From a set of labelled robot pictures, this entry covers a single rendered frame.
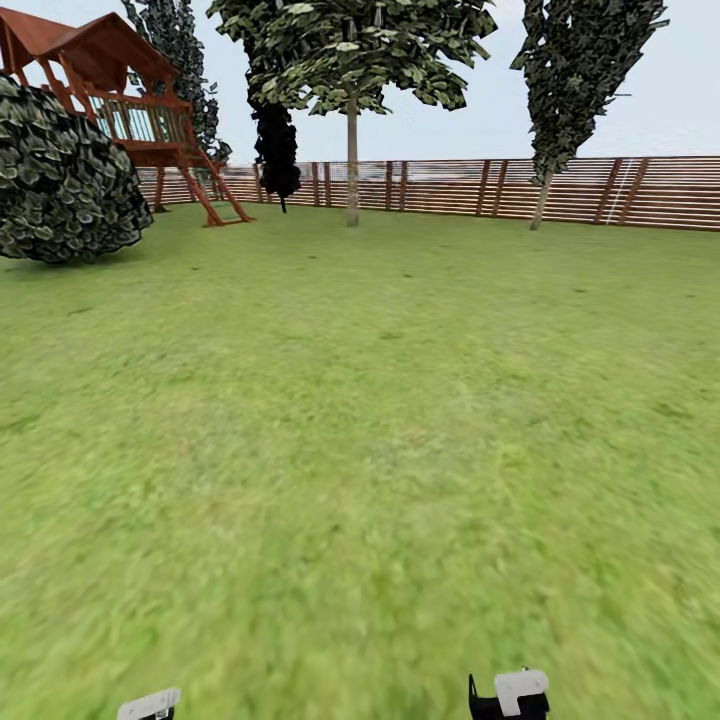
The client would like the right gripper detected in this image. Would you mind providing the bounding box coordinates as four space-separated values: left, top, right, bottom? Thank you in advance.
469 674 549 720

